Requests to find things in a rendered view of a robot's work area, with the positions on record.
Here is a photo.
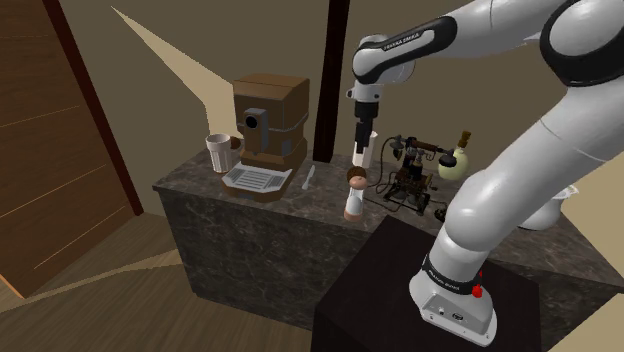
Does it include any antique black telephone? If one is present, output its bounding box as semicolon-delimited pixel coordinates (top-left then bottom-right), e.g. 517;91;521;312
374;134;457;223

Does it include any white brown-capped pepper grinder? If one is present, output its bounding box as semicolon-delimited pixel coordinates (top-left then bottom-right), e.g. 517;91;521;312
342;165;368;223

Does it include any white knife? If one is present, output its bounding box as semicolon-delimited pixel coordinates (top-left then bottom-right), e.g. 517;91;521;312
300;164;318;192

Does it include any brown coffee machine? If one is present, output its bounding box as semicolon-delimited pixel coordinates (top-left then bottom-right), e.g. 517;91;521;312
221;72;311;204

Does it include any round yellow corked flask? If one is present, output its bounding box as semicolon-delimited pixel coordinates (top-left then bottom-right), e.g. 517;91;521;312
437;129;472;182

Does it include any white ribbed mug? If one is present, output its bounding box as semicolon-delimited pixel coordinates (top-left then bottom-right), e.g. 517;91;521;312
204;132;243;175

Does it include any dark marble counter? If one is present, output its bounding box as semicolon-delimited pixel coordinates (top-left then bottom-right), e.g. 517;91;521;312
151;147;624;352

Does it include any black robot stand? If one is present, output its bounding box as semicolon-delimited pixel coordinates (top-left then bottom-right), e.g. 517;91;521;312
310;214;543;352

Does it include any white round jug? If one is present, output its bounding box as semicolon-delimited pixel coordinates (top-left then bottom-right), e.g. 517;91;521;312
515;184;580;232

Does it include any brown wooden door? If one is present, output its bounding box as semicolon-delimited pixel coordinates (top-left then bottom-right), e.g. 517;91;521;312
0;0;145;300

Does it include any dark brown post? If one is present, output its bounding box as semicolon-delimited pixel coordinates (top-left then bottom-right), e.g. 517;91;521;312
311;0;352;164

